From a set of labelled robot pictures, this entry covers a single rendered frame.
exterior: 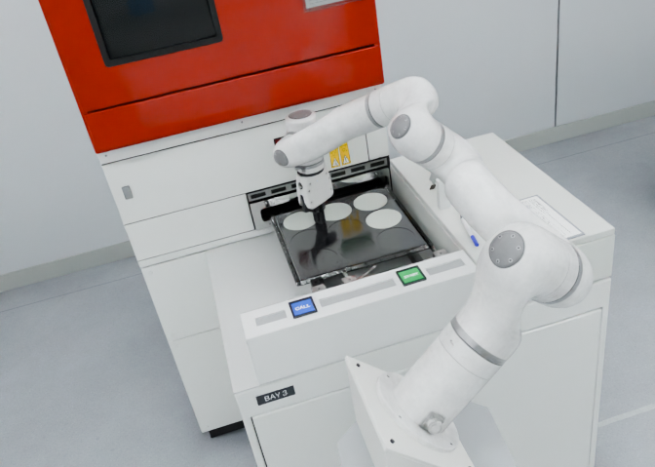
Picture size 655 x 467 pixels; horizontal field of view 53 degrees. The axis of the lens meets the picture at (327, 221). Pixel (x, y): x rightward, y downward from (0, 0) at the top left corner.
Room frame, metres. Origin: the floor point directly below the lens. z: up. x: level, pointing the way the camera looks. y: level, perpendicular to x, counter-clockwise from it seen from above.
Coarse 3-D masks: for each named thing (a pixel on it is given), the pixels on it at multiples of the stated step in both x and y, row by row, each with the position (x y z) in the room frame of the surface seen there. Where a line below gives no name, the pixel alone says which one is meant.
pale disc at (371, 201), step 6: (360, 198) 1.72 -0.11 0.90; (366, 198) 1.71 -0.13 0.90; (372, 198) 1.71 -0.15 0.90; (378, 198) 1.70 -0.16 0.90; (384, 198) 1.69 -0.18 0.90; (354, 204) 1.69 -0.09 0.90; (360, 204) 1.69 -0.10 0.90; (366, 204) 1.68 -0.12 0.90; (372, 204) 1.67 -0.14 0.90; (378, 204) 1.67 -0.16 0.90; (384, 204) 1.66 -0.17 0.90; (366, 210) 1.65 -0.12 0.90
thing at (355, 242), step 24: (384, 192) 1.73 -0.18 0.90; (360, 216) 1.62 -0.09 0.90; (288, 240) 1.56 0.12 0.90; (312, 240) 1.54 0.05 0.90; (336, 240) 1.52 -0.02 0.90; (360, 240) 1.50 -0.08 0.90; (384, 240) 1.48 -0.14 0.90; (408, 240) 1.46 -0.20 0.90; (312, 264) 1.42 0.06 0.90; (336, 264) 1.40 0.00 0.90
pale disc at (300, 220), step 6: (288, 216) 1.69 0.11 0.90; (294, 216) 1.68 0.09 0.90; (300, 216) 1.67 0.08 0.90; (306, 216) 1.67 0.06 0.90; (312, 216) 1.66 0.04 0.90; (288, 222) 1.65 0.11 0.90; (294, 222) 1.65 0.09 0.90; (300, 222) 1.64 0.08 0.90; (306, 222) 1.64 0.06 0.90; (312, 222) 1.63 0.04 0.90; (288, 228) 1.62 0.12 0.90; (294, 228) 1.62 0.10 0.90; (300, 228) 1.61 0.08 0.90
